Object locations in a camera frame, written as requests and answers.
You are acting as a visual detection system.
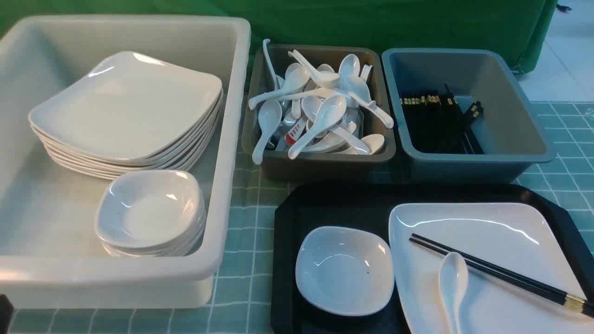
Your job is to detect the white square bowl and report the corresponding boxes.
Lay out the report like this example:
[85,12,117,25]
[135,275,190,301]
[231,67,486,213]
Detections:
[295,226,395,317]

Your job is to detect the white ceramic spoon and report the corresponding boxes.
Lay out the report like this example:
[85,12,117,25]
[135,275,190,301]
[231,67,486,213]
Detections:
[438,252,469,334]

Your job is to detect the white square plate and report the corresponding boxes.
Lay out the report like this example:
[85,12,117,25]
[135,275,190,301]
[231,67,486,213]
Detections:
[28,51,223,161]
[388,203,594,334]

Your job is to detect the black chopstick gold band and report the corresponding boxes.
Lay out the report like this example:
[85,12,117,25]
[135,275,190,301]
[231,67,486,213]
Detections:
[409,233,594,318]

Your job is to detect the brown plastic spoon bin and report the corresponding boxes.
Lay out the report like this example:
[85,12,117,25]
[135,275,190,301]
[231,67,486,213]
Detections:
[260,44,397,182]

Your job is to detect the white spoon left hanging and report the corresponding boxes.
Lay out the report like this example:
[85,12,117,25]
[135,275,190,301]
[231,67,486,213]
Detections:
[252,100,283,165]

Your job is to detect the white spoon centre large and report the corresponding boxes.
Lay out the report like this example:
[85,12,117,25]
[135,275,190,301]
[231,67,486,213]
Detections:
[288,95,347,160]

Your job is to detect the black serving tray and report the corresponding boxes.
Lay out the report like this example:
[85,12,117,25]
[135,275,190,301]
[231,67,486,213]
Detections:
[270,184,593,334]

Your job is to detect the white spoon top centre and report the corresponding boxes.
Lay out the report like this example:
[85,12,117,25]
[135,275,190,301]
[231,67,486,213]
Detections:
[288,49,340,88]

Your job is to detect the white spoon right diagonal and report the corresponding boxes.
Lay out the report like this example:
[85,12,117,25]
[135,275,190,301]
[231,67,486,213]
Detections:
[340,75,395,129]

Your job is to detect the green checkered tablecloth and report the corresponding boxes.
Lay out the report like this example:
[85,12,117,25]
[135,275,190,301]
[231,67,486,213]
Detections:
[8,101,593,334]

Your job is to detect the bundle black chopsticks in bin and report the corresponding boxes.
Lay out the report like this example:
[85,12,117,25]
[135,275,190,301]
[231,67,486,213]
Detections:
[399,83,484,154]

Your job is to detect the top small white bowl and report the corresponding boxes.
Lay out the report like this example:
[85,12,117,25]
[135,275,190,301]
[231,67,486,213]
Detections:
[95,170,207,252]

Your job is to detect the grey-blue plastic chopstick bin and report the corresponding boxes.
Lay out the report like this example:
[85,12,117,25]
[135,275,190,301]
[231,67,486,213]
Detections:
[382,48,556,183]

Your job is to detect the stack of white plates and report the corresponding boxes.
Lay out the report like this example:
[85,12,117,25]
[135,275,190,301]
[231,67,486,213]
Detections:
[31,91,226,180]

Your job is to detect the large white plastic bin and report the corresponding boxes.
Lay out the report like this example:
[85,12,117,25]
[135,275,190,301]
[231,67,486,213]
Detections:
[0,15,251,309]

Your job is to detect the green backdrop cloth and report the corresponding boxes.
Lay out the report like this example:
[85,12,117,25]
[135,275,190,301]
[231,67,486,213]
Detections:
[1,0,557,73]

